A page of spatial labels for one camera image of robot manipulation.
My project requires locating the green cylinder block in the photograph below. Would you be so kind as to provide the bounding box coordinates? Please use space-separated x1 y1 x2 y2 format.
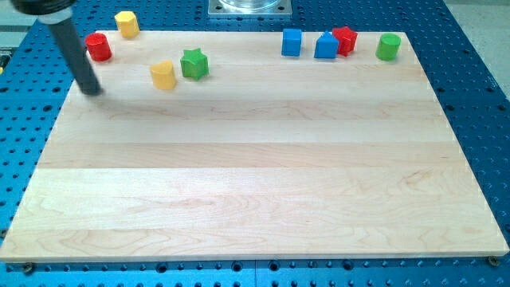
375 33 402 61

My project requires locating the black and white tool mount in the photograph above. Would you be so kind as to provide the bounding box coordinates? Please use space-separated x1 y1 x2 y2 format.
10 0 76 25

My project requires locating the board corner screw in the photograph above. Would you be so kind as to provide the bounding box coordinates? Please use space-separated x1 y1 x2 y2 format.
22 262 34 274
487 256 500 267

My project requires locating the yellow half-round block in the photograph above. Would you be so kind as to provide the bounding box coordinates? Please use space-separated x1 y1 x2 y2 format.
150 61 177 90

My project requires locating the red cylinder block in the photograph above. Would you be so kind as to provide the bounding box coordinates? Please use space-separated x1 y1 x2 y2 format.
84 33 112 61

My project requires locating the green star block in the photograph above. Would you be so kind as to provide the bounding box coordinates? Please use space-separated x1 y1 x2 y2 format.
180 48 209 81

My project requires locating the left board corner screw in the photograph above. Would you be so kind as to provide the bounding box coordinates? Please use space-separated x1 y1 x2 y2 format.
22 262 34 274

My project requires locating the light wooden board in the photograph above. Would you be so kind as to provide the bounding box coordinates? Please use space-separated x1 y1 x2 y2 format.
1 30 508 262

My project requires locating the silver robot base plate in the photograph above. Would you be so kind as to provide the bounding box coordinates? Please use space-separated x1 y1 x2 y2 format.
208 0 292 17

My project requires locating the yellow hexagon block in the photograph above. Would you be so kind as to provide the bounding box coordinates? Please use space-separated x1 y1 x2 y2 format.
114 11 139 38

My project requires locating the blue cube block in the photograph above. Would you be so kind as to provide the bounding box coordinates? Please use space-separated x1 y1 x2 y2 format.
281 29 302 57

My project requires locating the right board corner screw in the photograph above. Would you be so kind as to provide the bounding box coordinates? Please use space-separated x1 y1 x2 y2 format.
487 256 500 267

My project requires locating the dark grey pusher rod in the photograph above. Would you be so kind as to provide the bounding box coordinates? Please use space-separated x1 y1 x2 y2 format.
48 18 101 96

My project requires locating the red star block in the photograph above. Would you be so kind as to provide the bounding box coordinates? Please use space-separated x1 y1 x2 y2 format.
331 26 358 57

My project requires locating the blue triangle block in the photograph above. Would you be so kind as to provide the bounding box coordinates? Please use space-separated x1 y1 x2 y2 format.
314 31 339 59

